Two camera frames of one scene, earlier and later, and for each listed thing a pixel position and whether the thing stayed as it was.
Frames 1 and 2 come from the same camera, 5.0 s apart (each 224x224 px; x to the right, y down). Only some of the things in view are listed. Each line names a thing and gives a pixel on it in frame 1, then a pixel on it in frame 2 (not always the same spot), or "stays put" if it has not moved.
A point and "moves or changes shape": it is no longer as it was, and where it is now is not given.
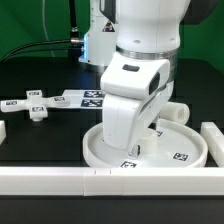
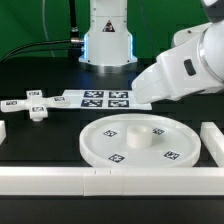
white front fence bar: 111,181 stays put
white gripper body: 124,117 -> 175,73
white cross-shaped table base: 35,103 stays put
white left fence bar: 3,135 stays put
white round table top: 177,145 moves or changes shape
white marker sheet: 84,98 stays put
